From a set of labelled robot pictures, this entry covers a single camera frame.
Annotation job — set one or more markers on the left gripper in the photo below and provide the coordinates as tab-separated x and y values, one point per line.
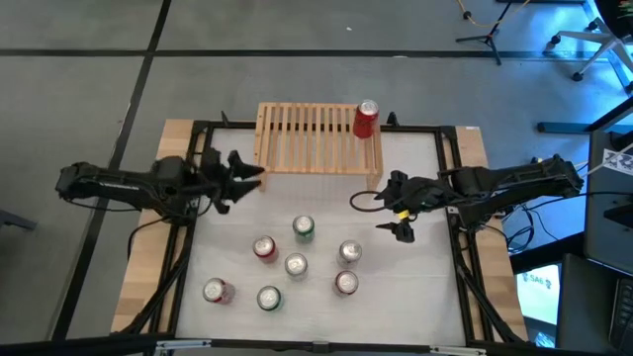
212	183

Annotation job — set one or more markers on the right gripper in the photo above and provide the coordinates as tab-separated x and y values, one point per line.
420	193

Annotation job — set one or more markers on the silver Diet Coke can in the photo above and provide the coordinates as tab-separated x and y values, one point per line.
296	264
349	251

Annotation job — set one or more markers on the red Star Wars Coca-Cola can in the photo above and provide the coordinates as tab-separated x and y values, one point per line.
346	282

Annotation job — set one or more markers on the green Sprite can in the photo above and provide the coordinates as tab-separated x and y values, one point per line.
303	226
269	298

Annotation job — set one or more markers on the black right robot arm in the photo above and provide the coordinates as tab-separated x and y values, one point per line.
519	183

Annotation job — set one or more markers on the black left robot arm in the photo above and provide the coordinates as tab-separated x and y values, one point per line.
123	185

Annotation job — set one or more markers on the wooden slatted shelf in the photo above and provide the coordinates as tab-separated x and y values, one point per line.
316	153

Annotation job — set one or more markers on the black desk foot bar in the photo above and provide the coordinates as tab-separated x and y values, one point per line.
559	127

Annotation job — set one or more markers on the dark desk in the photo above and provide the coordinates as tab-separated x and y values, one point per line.
608	222

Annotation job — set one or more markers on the black tripod stand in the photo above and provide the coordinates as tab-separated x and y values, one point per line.
489	37

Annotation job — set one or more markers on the grey furniture foot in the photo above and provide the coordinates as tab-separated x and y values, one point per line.
17	221

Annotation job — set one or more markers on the white marker paper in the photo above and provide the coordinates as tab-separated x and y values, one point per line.
620	162

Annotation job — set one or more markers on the black keyboard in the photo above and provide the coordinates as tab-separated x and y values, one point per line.
624	316

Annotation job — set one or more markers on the office chair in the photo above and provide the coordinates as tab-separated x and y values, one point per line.
605	42

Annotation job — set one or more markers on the silver metal bracket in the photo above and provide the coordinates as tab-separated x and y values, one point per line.
183	344
457	351

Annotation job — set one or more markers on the black metal table frame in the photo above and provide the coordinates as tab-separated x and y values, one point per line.
297	345

